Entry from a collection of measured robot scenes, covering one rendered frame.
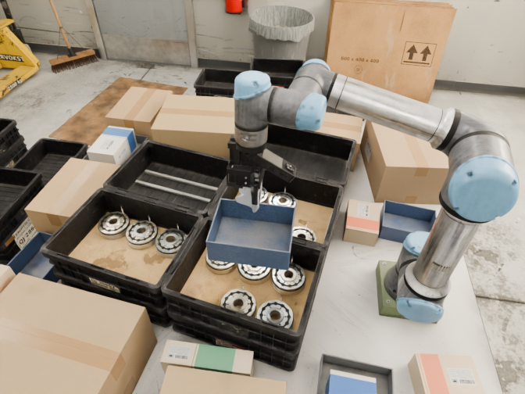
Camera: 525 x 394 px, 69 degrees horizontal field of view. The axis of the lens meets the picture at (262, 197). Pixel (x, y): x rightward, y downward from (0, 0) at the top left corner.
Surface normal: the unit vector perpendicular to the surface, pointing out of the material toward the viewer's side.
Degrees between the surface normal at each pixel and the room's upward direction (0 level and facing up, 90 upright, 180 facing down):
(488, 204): 83
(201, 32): 90
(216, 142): 90
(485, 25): 90
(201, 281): 0
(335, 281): 0
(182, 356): 0
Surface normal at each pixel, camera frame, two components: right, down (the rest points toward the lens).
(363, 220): 0.02, -0.73
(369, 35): -0.14, 0.54
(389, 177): -0.02, 0.69
